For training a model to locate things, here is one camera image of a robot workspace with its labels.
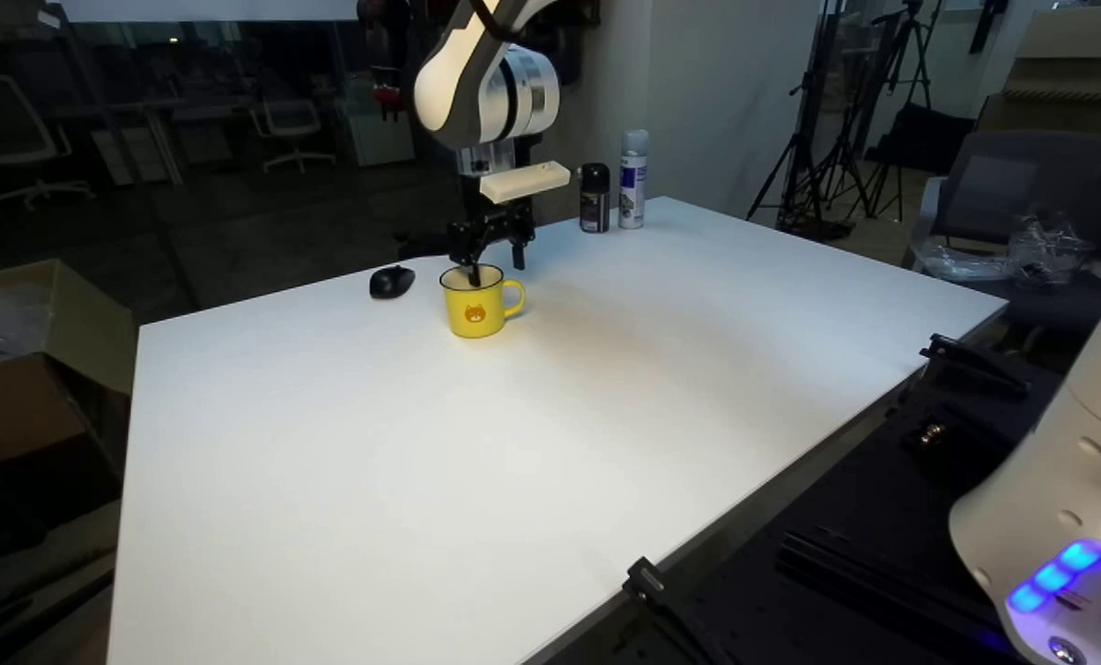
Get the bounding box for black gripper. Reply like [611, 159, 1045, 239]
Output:
[444, 181, 543, 297]

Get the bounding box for yellow mug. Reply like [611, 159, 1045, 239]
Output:
[437, 258, 533, 344]

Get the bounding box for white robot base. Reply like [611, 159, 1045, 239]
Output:
[945, 253, 1101, 665]

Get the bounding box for black computer mouse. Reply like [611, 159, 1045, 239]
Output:
[365, 263, 419, 305]

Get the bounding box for black can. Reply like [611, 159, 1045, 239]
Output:
[576, 159, 615, 237]

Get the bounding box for white spray can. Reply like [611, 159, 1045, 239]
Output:
[611, 127, 653, 233]

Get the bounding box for white chair behind glass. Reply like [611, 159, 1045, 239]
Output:
[248, 98, 344, 179]

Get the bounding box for black table edge clamp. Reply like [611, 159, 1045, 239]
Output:
[619, 556, 674, 611]

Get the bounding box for black light stand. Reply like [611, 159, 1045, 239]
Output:
[860, 0, 953, 226]

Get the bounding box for cardboard box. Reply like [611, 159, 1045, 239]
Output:
[0, 254, 139, 476]

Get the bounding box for black clamp bar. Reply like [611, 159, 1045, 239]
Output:
[914, 331, 1033, 402]

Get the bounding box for grey chair behind glass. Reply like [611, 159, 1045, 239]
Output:
[0, 71, 94, 215]

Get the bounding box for black metal rails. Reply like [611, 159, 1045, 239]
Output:
[772, 526, 988, 649]

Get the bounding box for crumpled plastic bag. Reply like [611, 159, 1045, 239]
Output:
[907, 209, 1101, 294]

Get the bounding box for grey armchair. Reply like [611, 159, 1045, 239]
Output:
[914, 122, 1101, 337]

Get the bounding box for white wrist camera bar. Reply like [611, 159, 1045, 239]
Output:
[471, 154, 576, 209]

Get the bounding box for black camera tripod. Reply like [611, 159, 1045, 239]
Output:
[742, 0, 877, 243]

